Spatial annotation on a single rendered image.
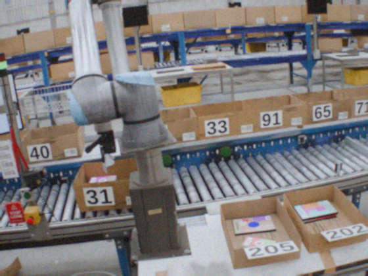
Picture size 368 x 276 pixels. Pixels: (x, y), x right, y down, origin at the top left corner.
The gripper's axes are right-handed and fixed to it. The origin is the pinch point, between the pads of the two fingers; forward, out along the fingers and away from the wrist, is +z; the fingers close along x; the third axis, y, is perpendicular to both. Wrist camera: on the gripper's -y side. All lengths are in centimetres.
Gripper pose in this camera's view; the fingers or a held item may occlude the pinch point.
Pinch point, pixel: (105, 169)
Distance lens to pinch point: 199.1
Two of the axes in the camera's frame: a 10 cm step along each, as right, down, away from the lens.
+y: 9.8, -1.4, 1.2
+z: 1.1, 9.7, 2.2
